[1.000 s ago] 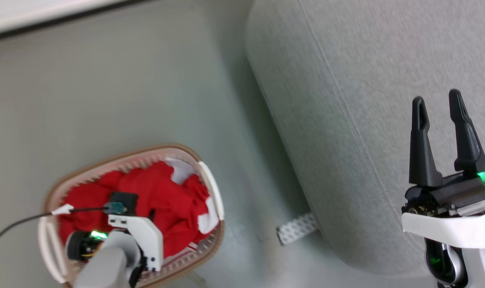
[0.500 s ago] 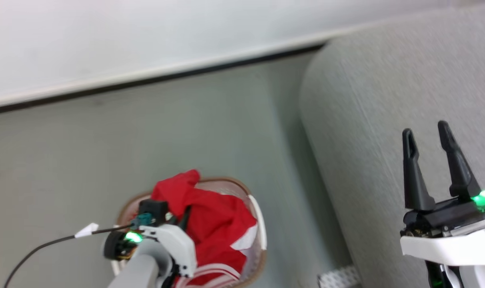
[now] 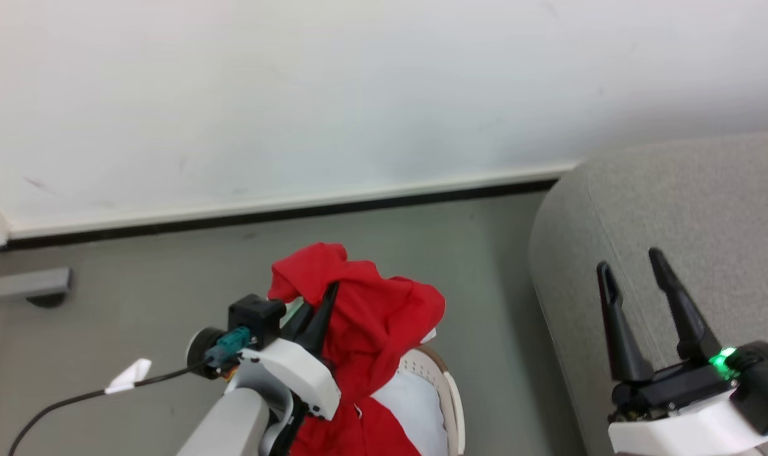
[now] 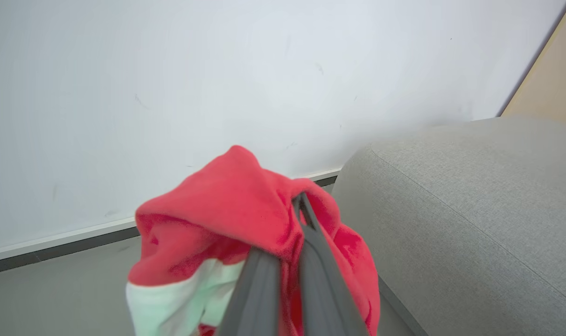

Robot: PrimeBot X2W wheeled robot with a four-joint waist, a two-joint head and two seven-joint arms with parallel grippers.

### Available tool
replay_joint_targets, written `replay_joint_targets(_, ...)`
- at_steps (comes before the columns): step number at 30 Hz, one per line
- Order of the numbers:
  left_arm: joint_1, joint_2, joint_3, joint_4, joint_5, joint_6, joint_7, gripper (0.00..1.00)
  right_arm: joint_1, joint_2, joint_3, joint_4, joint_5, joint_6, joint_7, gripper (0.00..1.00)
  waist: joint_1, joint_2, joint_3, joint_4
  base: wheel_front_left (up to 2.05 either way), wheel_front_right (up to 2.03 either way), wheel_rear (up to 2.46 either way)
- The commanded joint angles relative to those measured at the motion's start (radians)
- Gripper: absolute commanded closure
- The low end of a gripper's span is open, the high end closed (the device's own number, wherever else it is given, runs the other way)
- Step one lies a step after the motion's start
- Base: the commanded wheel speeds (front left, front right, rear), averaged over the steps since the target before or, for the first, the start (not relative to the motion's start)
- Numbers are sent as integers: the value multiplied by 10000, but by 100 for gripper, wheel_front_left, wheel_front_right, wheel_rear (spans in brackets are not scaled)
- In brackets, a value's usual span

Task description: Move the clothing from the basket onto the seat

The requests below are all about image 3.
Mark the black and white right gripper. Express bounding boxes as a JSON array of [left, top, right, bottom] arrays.
[[596, 248, 768, 456]]

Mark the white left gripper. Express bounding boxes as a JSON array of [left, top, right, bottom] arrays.
[[240, 282, 342, 421]]

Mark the red garment with white trim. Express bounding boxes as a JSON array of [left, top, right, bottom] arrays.
[[268, 243, 446, 456]]

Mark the white perforated laundry basket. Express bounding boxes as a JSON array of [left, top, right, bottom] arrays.
[[398, 345, 467, 456]]

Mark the white and black baseboard strip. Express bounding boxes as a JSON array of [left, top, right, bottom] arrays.
[[7, 162, 579, 249]]

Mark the grey fabric sofa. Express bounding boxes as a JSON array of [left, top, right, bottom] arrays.
[[528, 129, 768, 456]]

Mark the white cloth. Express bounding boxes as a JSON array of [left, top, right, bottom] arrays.
[[370, 370, 450, 456]]

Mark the black caster foot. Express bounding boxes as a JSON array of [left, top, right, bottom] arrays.
[[26, 291, 68, 310]]

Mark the teal cable connector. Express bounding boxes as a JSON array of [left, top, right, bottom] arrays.
[[205, 327, 253, 369]]

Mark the white cable tag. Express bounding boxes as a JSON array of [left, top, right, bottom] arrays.
[[104, 358, 153, 395]]

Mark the thin black cable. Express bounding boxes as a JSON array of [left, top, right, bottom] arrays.
[[7, 364, 208, 456]]

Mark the grey metal frame bar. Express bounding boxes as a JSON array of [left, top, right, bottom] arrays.
[[0, 267, 73, 302]]

